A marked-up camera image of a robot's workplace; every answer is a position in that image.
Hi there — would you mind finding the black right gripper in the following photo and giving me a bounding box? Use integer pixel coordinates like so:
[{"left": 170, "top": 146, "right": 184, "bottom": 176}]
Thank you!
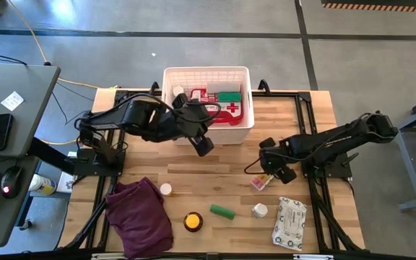
[{"left": 259, "top": 136, "right": 298, "bottom": 185}]

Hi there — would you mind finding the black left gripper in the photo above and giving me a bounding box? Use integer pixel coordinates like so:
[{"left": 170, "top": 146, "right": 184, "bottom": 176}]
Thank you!
[{"left": 173, "top": 92, "right": 215, "bottom": 157}]

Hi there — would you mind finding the rainbow weekly pill organizer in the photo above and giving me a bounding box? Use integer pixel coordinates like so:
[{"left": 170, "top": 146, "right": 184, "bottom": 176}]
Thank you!
[{"left": 250, "top": 173, "right": 274, "bottom": 192}]

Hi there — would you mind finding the white perforated plastic basket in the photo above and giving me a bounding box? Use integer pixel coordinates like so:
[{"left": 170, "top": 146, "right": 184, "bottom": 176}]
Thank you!
[{"left": 161, "top": 66, "right": 256, "bottom": 146}]

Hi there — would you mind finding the red first aid kit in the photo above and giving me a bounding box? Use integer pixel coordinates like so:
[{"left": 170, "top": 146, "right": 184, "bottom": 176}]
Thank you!
[{"left": 189, "top": 88, "right": 245, "bottom": 126}]

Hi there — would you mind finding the small white pill bottle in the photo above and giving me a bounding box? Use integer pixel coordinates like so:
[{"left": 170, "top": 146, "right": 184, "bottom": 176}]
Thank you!
[{"left": 251, "top": 202, "right": 269, "bottom": 219}]

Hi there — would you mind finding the white wet wipes pack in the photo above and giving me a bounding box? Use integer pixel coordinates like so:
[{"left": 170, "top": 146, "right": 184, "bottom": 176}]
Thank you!
[{"left": 271, "top": 196, "right": 308, "bottom": 252}]

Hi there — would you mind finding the fish oil bottle yellow lid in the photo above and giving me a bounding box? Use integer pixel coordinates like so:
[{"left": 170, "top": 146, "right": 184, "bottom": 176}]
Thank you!
[{"left": 183, "top": 211, "right": 204, "bottom": 233}]

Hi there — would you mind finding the maroon cloth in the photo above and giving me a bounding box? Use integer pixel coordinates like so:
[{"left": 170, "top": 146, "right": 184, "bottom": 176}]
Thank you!
[{"left": 105, "top": 176, "right": 175, "bottom": 260}]

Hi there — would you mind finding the blue grey metal table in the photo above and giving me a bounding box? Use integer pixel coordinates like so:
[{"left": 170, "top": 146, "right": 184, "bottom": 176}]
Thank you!
[{"left": 375, "top": 90, "right": 416, "bottom": 212}]

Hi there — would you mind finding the white paper box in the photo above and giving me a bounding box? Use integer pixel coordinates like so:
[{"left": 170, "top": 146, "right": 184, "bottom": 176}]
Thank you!
[{"left": 56, "top": 171, "right": 77, "bottom": 194}]

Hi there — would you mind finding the white yellow cup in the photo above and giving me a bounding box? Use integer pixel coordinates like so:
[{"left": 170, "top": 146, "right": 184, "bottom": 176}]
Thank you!
[{"left": 28, "top": 173, "right": 57, "bottom": 196}]

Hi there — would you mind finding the black computer mouse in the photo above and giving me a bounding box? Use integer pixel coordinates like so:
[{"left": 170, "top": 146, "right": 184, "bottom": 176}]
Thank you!
[{"left": 0, "top": 165, "right": 24, "bottom": 199}]

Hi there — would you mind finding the white paper note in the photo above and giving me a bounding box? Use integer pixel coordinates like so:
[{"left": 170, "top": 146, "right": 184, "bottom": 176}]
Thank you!
[{"left": 0, "top": 90, "right": 25, "bottom": 112}]

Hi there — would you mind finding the dark grey desk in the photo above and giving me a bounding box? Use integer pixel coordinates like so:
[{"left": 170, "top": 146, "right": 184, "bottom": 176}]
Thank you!
[{"left": 0, "top": 63, "right": 61, "bottom": 248}]

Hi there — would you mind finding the yellow floor cable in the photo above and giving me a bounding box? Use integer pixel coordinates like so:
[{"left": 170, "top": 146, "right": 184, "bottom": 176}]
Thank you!
[{"left": 7, "top": 0, "right": 119, "bottom": 90}]

